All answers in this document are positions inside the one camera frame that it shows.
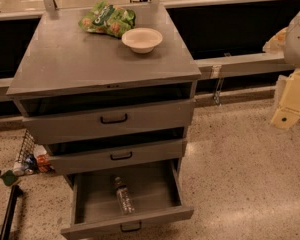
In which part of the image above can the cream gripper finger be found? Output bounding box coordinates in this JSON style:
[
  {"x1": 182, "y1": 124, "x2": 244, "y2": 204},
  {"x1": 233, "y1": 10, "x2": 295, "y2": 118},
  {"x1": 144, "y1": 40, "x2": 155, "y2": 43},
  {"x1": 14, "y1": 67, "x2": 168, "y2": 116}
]
[
  {"x1": 262, "y1": 28, "x2": 287, "y2": 54},
  {"x1": 270, "y1": 68, "x2": 300, "y2": 129}
]

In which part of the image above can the clear plastic water bottle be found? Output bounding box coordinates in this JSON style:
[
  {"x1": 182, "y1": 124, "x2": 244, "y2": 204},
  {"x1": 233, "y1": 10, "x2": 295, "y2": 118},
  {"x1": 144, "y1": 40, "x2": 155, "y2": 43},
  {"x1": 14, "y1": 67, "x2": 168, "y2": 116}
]
[{"x1": 114, "y1": 177, "x2": 135, "y2": 215}]

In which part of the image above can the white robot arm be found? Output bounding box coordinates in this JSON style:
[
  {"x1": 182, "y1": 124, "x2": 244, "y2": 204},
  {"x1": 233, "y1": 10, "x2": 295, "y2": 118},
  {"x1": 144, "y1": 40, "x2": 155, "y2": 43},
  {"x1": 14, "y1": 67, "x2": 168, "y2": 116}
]
[{"x1": 263, "y1": 11, "x2": 300, "y2": 129}]

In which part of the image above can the grey bottom drawer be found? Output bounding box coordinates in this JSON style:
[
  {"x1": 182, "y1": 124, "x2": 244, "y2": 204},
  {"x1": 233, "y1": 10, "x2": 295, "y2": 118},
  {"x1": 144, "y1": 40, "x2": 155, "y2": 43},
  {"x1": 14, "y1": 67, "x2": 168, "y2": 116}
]
[{"x1": 61, "y1": 160, "x2": 193, "y2": 240}]

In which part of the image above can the grey drawer cabinet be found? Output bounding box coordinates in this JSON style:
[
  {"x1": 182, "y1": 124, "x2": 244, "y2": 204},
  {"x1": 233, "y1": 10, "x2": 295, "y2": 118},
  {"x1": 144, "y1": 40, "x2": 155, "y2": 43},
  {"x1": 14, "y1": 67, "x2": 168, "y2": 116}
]
[{"x1": 7, "y1": 5, "x2": 200, "y2": 240}]

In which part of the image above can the grey top drawer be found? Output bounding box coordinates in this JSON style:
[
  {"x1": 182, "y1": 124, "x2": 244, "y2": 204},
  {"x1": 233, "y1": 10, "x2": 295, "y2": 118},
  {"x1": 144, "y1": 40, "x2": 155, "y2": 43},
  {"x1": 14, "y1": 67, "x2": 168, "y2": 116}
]
[{"x1": 24, "y1": 99, "x2": 194, "y2": 144}]

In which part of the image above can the white paper bowl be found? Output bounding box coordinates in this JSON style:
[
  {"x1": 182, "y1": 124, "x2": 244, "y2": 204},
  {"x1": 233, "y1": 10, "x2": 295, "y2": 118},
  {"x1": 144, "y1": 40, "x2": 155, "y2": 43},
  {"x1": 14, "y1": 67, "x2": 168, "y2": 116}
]
[{"x1": 121, "y1": 28, "x2": 163, "y2": 54}]

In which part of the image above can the green chip bag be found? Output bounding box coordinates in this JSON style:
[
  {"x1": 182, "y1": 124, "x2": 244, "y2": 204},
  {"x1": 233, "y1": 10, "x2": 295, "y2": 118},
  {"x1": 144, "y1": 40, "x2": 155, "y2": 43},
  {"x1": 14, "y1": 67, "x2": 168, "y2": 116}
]
[{"x1": 78, "y1": 1, "x2": 136, "y2": 38}]

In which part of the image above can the green object on floor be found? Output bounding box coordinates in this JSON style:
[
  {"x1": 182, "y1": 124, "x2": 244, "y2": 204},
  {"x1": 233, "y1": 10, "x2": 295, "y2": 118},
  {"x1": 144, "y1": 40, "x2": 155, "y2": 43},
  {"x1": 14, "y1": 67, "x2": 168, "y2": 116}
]
[{"x1": 1, "y1": 170, "x2": 19, "y2": 187}]

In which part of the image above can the black stand on floor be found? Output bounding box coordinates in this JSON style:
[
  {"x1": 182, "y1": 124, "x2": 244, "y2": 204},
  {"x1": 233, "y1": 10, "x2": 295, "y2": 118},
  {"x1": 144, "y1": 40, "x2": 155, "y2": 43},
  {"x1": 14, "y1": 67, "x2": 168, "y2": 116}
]
[{"x1": 0, "y1": 185, "x2": 23, "y2": 240}]

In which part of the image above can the wire basket with items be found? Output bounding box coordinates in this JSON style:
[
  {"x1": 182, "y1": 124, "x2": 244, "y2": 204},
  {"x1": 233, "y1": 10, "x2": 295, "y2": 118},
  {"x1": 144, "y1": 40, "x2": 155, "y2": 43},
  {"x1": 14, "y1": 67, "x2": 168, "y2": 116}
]
[{"x1": 13, "y1": 130, "x2": 53, "y2": 176}]

